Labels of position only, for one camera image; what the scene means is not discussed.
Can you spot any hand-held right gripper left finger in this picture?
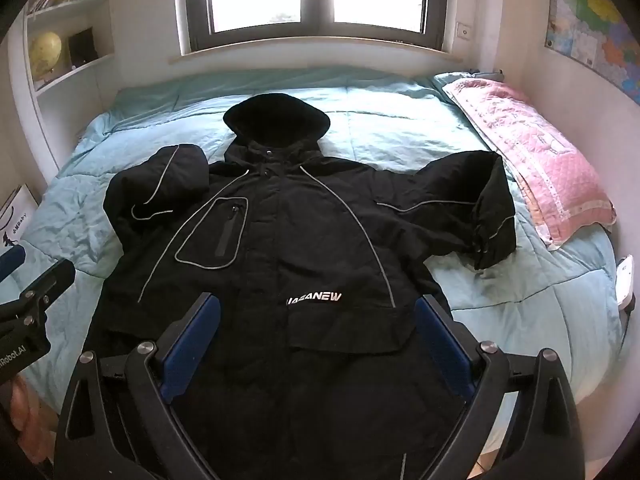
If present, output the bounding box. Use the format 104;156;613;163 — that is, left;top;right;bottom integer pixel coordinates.
52;291;223;480

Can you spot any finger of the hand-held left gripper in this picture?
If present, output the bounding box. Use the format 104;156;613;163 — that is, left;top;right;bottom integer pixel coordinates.
0;245;27;277
0;259;77;328

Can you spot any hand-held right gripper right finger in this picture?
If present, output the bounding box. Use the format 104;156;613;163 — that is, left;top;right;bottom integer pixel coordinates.
414;295;586;480

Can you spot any black hooded jacket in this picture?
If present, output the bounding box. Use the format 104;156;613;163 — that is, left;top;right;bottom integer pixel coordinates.
102;92;517;480

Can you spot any person's left hand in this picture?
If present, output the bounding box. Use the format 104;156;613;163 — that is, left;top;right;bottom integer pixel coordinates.
6;374;55;463

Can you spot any white paper bag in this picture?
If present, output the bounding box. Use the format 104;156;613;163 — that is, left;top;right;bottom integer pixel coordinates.
0;185;41;257

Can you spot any white bedside object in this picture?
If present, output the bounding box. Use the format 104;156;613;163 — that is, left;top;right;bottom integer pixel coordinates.
616;255;637;312

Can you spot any pink quilted pillow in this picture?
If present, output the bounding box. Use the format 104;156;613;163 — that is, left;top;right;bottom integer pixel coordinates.
442;77;617;251

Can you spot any yellow globe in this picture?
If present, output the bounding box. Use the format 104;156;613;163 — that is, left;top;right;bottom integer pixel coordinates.
28;31;64;84

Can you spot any light blue quilt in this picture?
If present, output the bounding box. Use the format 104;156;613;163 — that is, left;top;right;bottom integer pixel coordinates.
15;67;631;461

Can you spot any black box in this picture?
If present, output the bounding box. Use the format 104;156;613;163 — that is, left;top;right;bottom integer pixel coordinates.
66;27;99;64

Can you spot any white wall shelf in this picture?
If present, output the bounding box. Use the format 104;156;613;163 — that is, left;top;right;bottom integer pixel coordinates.
10;0;120;107

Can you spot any colourful wall map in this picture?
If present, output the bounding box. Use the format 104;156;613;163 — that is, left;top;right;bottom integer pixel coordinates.
544;0;640;107

